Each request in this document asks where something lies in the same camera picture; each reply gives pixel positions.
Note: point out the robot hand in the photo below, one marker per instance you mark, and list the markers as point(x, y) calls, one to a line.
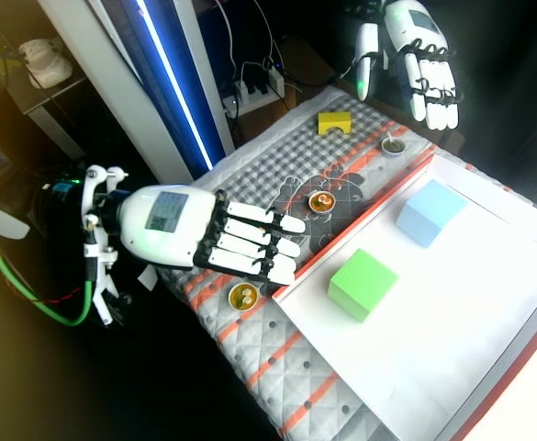
point(176, 239)
point(426, 69)

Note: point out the blue cube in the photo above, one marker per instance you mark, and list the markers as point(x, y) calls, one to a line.
point(426, 211)

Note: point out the green cube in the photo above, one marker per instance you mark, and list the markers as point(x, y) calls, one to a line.
point(360, 285)

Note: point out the white board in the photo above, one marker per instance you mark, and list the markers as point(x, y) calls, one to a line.
point(433, 349)

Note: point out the white paper tag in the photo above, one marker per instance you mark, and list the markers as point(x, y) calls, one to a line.
point(148, 278)

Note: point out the small cup with spoon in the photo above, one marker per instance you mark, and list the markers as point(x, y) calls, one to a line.
point(393, 147)

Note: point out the small orange toy bowl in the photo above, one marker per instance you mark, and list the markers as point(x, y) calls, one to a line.
point(242, 297)
point(321, 202)

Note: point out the yellow arch block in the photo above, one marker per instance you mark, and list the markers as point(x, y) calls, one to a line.
point(334, 121)

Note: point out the grey quilt with bear print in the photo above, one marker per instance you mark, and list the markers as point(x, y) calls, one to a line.
point(268, 349)

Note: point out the white pillar with blue light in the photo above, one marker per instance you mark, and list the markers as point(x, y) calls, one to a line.
point(112, 92)

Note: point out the white power strip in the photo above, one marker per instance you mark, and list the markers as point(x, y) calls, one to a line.
point(254, 94)

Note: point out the dark shelf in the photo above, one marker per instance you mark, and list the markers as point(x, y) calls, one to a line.
point(43, 103)

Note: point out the white shoe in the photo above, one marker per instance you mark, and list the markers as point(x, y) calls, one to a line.
point(48, 64)

